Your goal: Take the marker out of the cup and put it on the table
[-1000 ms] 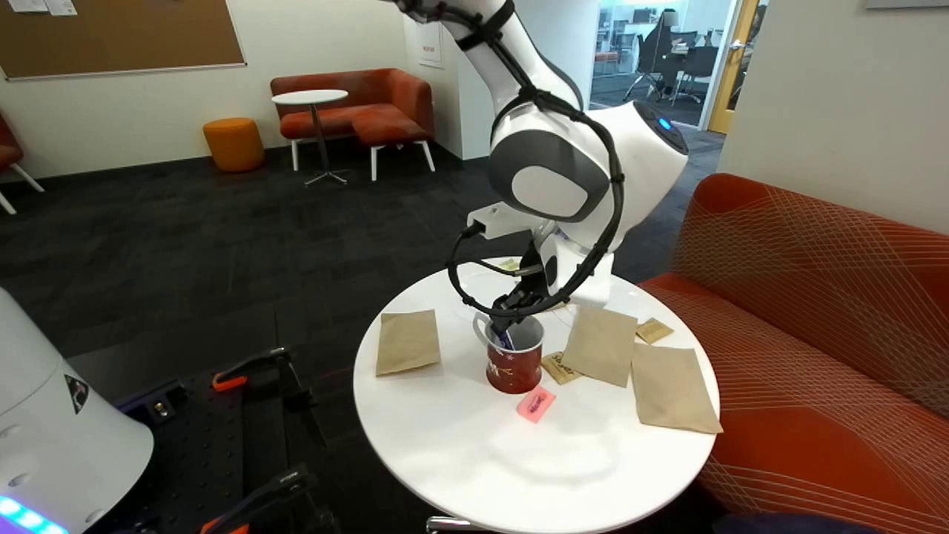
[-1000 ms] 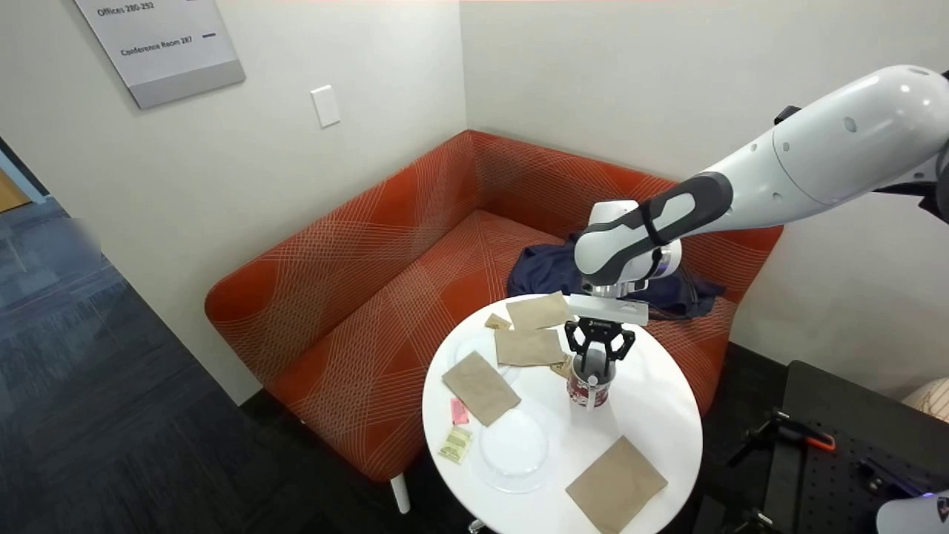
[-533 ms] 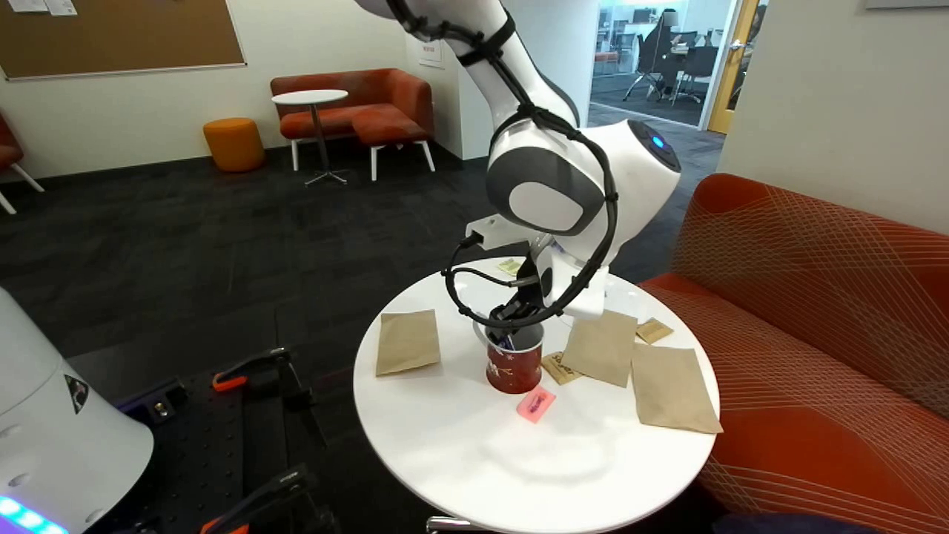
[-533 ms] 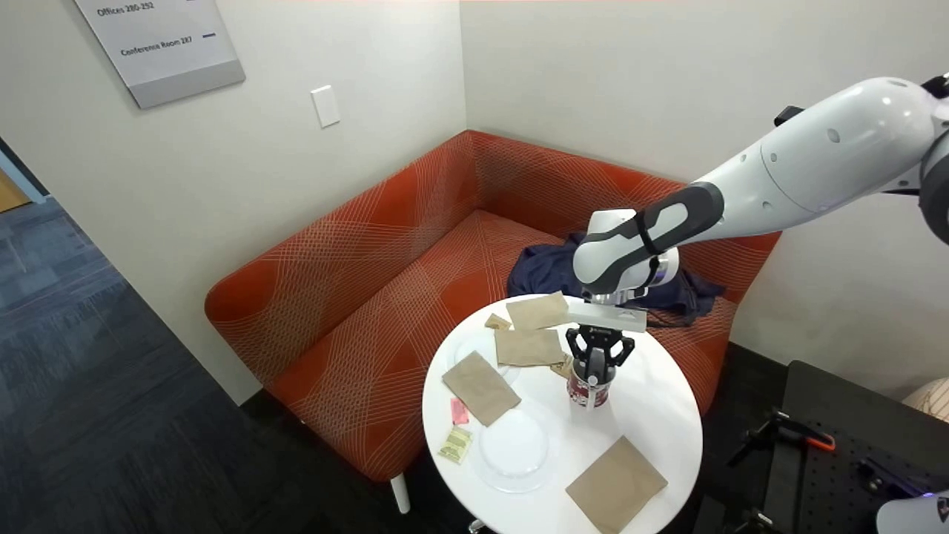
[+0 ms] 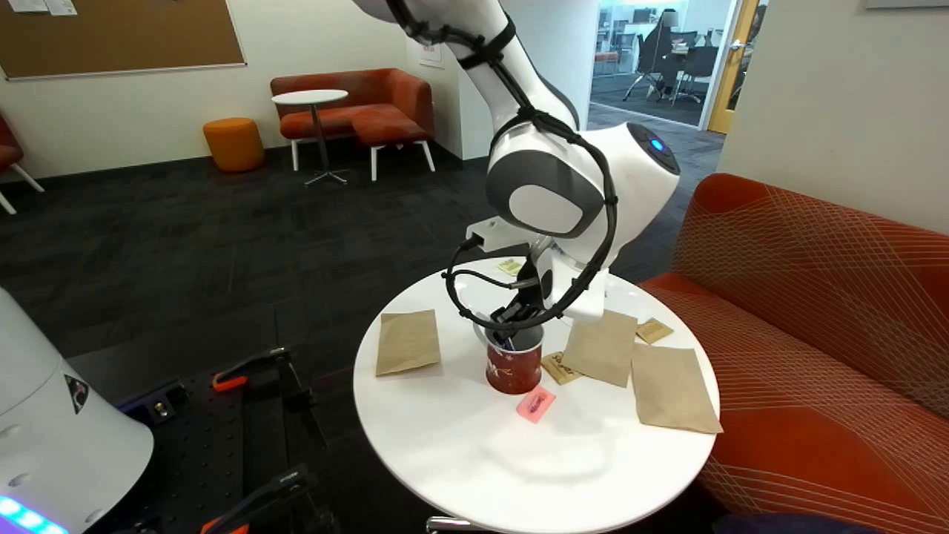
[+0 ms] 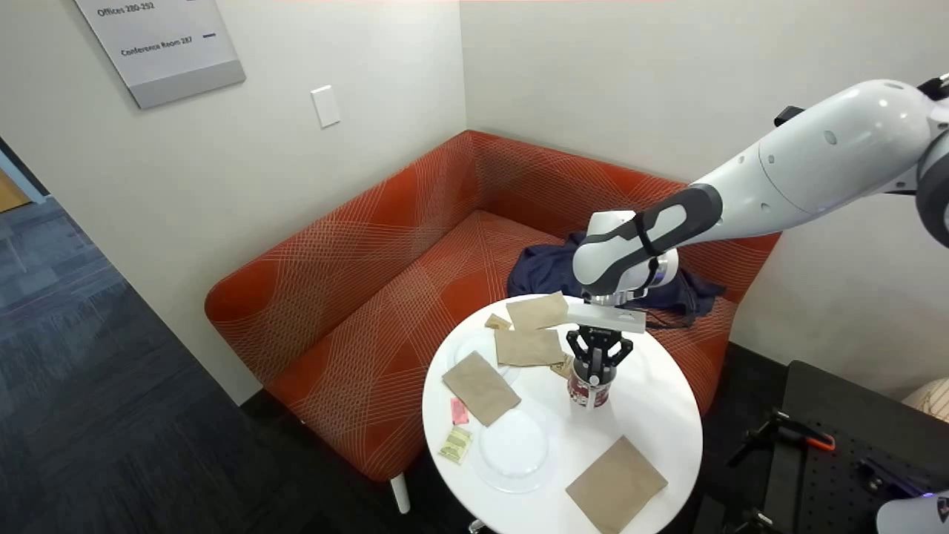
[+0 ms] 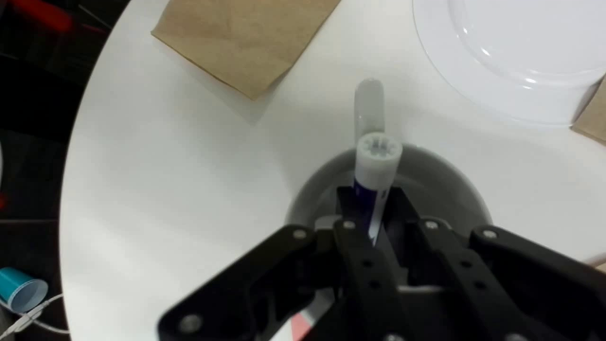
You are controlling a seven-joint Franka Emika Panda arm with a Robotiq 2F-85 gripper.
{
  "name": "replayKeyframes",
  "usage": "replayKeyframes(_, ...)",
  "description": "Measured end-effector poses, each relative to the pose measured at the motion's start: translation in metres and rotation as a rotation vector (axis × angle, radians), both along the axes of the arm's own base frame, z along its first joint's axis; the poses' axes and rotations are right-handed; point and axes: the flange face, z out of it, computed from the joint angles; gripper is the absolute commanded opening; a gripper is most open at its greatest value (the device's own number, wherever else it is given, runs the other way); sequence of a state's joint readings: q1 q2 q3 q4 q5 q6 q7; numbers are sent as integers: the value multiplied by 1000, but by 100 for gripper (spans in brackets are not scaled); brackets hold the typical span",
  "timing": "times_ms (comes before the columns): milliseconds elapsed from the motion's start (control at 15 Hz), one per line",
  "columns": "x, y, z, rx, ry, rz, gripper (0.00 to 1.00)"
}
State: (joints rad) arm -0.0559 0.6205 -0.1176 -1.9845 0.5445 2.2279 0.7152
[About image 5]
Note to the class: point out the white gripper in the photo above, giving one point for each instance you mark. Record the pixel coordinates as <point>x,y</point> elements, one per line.
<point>560,278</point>

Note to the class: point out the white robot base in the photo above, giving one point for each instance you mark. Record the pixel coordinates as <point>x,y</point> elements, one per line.
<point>66,455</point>

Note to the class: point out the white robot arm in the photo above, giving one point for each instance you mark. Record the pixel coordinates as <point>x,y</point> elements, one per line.
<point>563,198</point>

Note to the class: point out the red ceramic mug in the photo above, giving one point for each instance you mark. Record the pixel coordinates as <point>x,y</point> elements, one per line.
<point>512,358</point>

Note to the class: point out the small tan packet near mug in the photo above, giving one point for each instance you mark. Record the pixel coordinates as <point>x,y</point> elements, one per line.
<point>560,373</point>

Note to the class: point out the pink sticky note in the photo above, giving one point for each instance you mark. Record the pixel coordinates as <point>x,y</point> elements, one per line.
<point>533,409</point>

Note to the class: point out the brown napkin middle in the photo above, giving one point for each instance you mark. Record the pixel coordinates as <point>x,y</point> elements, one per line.
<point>601,349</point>

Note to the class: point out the brown napkin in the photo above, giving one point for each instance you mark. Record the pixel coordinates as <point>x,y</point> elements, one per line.
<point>671,392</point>
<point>408,342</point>
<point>601,349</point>

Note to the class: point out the brown napkin far left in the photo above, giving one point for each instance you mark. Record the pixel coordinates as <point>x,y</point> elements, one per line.
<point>408,342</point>

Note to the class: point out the small tan packet right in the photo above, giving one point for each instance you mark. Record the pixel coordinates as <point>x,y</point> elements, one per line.
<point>650,330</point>

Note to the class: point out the brown napkin right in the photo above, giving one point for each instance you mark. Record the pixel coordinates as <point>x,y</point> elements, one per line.
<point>671,392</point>

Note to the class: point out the red sofa in background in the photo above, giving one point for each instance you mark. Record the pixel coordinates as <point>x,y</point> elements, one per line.
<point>380,107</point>

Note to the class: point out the person in far office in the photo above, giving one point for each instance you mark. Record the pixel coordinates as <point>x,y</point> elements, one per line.
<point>660,64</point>

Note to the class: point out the small round white side table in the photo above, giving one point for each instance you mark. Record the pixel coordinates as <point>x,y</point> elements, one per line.
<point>313,103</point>

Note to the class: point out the orange sofa near table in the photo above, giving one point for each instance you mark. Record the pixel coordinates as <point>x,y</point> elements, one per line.
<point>828,333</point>

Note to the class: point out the black cart with clamps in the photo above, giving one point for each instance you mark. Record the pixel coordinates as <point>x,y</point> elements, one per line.
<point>236,431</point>

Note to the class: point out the orange round ottoman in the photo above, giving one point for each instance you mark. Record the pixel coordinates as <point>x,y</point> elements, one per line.
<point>236,145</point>

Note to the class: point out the red chair at left edge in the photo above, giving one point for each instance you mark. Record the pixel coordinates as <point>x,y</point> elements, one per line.
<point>11,158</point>

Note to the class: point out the cork bulletin board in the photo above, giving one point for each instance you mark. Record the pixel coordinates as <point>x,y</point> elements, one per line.
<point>91,38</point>

